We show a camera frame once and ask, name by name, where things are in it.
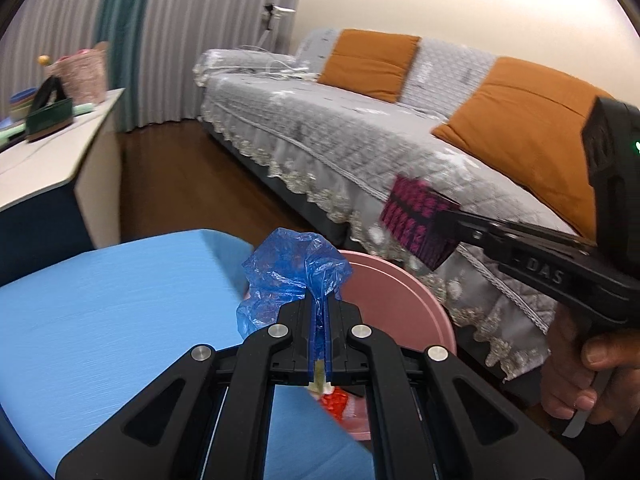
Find grey curtain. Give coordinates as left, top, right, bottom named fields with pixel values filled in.
left=0, top=0, right=119, bottom=107
left=127, top=0, right=309, bottom=129

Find orange cushion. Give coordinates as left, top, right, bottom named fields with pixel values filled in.
left=317, top=29, right=421, bottom=104
left=431, top=57, right=614, bottom=241

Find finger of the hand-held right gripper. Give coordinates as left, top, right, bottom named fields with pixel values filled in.
left=436, top=209, right=596, bottom=254

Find magenta patterned black box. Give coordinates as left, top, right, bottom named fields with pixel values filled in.
left=379, top=175, right=461, bottom=270

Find teal curtain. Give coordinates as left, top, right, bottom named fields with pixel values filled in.
left=95, top=0, right=157, bottom=134

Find white cables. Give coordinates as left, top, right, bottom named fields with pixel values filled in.
left=237, top=46, right=321, bottom=81

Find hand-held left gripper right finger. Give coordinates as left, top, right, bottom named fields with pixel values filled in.
left=322, top=296, right=585, bottom=480

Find sofa with grey quilted cover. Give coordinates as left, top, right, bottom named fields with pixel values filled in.
left=194, top=27, right=640, bottom=387

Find pink fabric basket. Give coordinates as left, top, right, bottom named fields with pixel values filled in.
left=50, top=42, right=110, bottom=106

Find white clip lamp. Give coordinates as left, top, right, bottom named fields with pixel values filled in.
left=257, top=3, right=297, bottom=51

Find red foam net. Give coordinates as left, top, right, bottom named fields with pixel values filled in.
left=320, top=389, right=362, bottom=421

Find dark green round tin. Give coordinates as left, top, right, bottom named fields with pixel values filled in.
left=25, top=99, right=75, bottom=142

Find person's right hand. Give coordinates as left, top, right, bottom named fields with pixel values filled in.
left=540, top=305, right=640, bottom=427

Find blue plastic bag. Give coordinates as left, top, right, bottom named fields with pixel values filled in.
left=236, top=227, right=354, bottom=341

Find pink plastic bin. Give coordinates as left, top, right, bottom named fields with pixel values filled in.
left=240, top=251, right=457, bottom=441

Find white-topped coffee table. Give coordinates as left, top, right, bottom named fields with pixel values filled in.
left=0, top=87, right=126, bottom=286

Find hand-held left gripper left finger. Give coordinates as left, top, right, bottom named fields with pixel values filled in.
left=55, top=296, right=321, bottom=480

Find stack of coloured bowls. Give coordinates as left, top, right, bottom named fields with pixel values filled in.
left=9, top=87, right=39, bottom=121

